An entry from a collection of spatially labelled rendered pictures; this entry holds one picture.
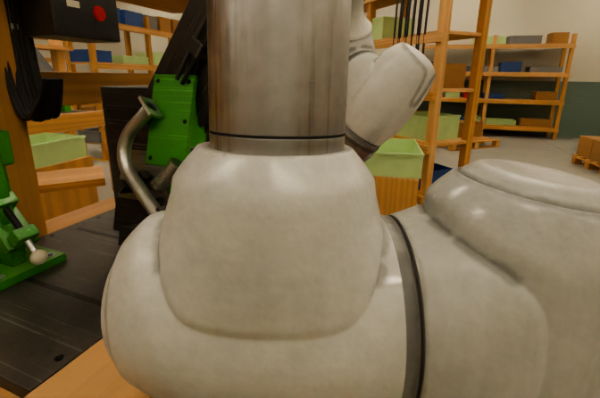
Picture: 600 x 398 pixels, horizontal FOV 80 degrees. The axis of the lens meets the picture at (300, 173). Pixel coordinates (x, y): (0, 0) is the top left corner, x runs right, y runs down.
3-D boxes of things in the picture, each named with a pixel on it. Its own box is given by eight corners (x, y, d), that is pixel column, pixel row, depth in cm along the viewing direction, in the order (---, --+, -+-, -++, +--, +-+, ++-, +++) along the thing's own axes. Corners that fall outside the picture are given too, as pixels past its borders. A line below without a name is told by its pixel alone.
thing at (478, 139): (466, 140, 764) (469, 119, 753) (499, 146, 693) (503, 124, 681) (421, 143, 720) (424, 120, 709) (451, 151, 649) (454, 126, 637)
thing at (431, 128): (418, 221, 325) (451, -79, 263) (312, 164, 530) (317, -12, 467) (462, 214, 346) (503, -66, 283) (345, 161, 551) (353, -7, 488)
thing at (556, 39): (556, 140, 779) (579, 31, 720) (406, 131, 872) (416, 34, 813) (548, 136, 829) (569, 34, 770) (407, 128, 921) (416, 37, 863)
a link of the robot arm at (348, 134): (384, 142, 65) (364, 166, 68) (346, 111, 67) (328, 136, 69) (375, 152, 57) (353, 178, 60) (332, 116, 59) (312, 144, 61)
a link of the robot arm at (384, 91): (395, 154, 63) (354, 111, 70) (459, 81, 56) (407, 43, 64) (357, 142, 55) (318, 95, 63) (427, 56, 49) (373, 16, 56)
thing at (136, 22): (198, 136, 760) (192, 21, 701) (106, 161, 536) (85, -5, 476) (177, 135, 776) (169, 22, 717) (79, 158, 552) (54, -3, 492)
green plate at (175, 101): (207, 169, 86) (216, 84, 86) (184, 168, 79) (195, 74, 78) (169, 164, 90) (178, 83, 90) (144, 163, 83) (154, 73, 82)
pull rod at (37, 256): (53, 261, 67) (47, 233, 65) (37, 269, 64) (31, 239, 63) (33, 255, 69) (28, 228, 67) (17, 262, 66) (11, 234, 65)
